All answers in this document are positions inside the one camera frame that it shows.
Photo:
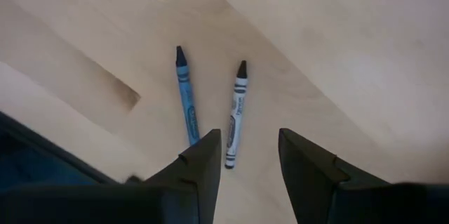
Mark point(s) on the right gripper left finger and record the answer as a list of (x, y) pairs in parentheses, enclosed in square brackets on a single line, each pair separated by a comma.
[(189, 196)]

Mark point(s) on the blue crayon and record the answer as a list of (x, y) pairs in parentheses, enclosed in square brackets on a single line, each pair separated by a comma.
[(186, 97)]

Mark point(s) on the black crayon grey wrapper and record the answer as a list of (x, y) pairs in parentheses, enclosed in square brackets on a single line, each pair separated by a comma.
[(236, 118)]

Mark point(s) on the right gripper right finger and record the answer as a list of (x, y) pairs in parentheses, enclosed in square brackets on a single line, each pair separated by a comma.
[(315, 189)]

